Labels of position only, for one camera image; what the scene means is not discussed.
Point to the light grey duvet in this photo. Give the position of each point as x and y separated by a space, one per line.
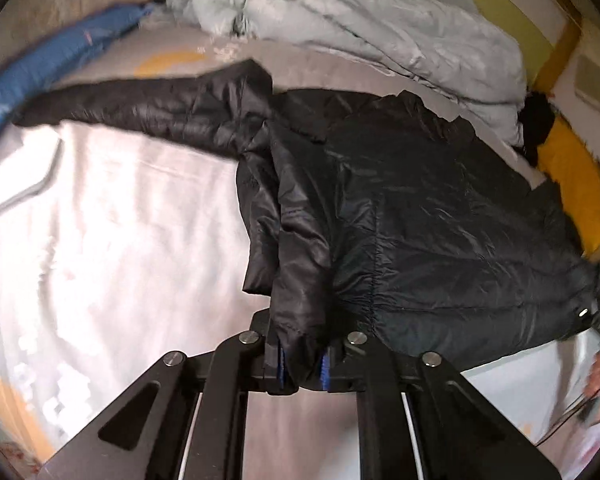
360 25

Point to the yellow cushion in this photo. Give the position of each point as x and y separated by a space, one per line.
577 180

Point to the dark cloth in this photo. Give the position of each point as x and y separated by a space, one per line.
536 117

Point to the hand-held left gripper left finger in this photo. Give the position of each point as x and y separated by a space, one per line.
281 367

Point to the blue garment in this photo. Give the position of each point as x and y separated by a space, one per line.
50 65

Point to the grey printed bed sheet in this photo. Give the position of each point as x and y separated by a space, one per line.
130 240

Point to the black puffer jacket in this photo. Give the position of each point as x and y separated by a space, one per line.
420 220

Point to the wooden bed frame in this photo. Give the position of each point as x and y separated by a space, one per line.
560 52

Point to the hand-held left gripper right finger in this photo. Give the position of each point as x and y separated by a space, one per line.
324 370

